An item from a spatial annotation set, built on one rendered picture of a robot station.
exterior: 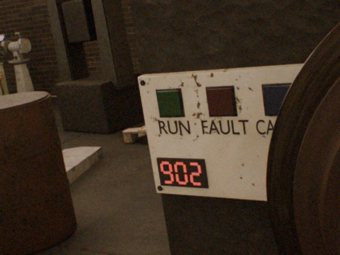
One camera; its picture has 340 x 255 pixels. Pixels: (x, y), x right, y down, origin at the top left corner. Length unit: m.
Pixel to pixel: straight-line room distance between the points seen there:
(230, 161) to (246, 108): 0.08
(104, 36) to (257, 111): 5.18
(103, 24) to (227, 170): 5.13
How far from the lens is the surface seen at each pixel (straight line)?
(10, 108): 3.16
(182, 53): 0.77
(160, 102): 0.77
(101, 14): 5.83
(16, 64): 9.15
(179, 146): 0.78
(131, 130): 5.37
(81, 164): 4.69
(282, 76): 0.69
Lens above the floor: 1.35
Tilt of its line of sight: 14 degrees down
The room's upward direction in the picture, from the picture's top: 9 degrees counter-clockwise
